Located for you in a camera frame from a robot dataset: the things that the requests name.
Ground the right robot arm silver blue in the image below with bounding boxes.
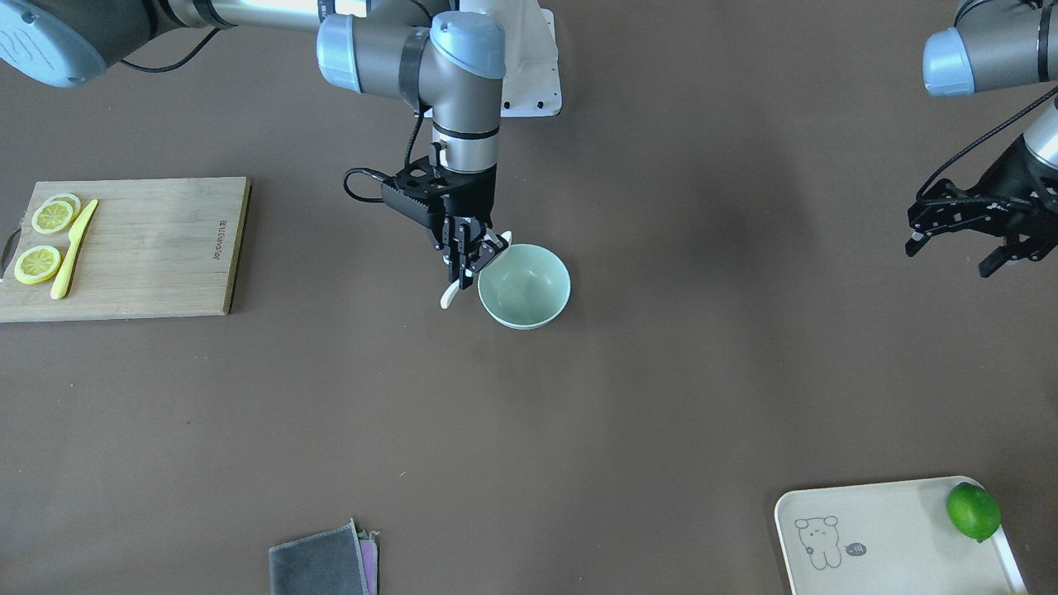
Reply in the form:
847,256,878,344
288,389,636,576
2,1,510,291

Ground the white ceramic spoon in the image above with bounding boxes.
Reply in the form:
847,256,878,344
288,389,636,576
439,230,512,310

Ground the cream plastic tray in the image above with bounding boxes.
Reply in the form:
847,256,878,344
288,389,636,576
774,475,1027,594

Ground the mint green bowl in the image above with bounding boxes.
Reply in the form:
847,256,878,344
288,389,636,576
477,244,572,329

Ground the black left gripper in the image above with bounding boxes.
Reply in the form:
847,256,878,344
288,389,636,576
979,136,1056,278

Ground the grey folded cloth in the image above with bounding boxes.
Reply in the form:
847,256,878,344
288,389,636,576
269,519,380,594

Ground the white camera post base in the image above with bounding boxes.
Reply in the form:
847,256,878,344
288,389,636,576
460,1,563,118

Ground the wooden cutting board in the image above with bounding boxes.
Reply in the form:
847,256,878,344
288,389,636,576
1,177,252,321

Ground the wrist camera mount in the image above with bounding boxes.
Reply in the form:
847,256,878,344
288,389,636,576
904,179,1005,257
341,143,446,232

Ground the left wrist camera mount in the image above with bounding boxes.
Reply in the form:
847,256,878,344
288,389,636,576
904,179,1005,257

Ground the green lime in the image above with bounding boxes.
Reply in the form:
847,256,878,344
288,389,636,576
946,482,1002,543

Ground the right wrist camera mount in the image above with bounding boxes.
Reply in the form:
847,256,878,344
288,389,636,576
341,143,446,232

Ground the yellow plastic knife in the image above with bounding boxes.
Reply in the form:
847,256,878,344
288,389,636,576
50,199,99,300

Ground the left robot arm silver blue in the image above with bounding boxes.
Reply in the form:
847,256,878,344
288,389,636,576
904,1,1057,278

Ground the lemon slice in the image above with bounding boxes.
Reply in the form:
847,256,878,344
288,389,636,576
12,245,63,285
31,193,83,235

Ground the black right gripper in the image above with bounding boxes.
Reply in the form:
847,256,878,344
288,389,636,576
433,165,510,289

